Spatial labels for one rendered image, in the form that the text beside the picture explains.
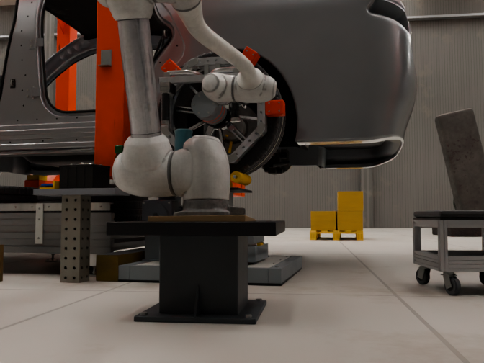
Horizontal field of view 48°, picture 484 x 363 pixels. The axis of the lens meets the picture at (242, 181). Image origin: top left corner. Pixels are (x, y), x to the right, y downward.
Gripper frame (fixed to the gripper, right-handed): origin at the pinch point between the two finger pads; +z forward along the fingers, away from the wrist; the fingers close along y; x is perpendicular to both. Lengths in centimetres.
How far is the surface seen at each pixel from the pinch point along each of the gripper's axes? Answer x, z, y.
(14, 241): -64, 26, -130
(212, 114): -2.5, 7.3, -12.7
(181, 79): 13.6, 1.7, -26.4
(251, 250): -67, 23, 3
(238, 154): -19.9, 25.4, -4.6
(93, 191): -39, -4, -68
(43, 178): -12, 249, -257
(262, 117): -2.3, 20.7, 8.8
